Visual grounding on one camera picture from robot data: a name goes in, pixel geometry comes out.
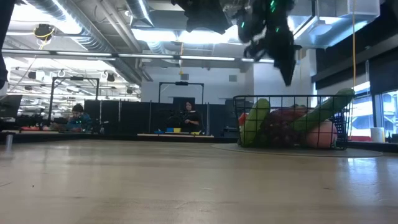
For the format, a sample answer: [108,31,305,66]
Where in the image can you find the dark computer monitor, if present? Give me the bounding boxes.
[0,95,23,119]

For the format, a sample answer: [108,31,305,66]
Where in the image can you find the green cucumber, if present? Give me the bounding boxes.
[292,88,356,133]
[241,98,271,147]

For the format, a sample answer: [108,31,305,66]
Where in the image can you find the white cup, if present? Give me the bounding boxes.
[370,126,386,143]

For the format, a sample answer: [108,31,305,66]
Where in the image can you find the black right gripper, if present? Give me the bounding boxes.
[244,21,302,87]

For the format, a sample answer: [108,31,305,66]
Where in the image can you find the black ceiling-mounted device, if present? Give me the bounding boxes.
[33,24,55,41]

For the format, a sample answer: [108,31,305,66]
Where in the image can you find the black partition wall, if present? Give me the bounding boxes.
[83,98,237,135]

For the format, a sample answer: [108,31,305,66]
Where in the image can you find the black rig frame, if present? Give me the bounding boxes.
[158,81,205,105]
[49,76,100,124]

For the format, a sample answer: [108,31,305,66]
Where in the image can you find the black wire basket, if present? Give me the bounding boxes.
[232,94,357,150]

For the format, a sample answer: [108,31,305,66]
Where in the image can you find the person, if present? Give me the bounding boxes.
[63,103,94,131]
[178,100,203,134]

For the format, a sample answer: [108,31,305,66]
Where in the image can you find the red grape bunch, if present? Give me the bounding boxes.
[257,108,307,149]

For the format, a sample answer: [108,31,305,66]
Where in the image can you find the pink peach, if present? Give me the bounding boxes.
[306,120,339,149]

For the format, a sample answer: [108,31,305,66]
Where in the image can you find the narrow silver ventilation duct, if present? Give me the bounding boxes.
[126,0,155,27]

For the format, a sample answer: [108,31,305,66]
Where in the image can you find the short grey post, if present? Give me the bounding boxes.
[5,133,14,153]

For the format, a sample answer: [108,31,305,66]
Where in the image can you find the large silver ventilation duct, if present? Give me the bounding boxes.
[26,0,134,83]

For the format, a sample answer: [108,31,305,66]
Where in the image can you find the long ceiling light tube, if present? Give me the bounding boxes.
[2,49,299,65]

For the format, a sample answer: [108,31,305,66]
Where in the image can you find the wide rectangular silver duct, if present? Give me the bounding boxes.
[289,0,381,50]

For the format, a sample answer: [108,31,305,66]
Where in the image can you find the cluttered background table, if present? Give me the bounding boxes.
[0,129,99,144]

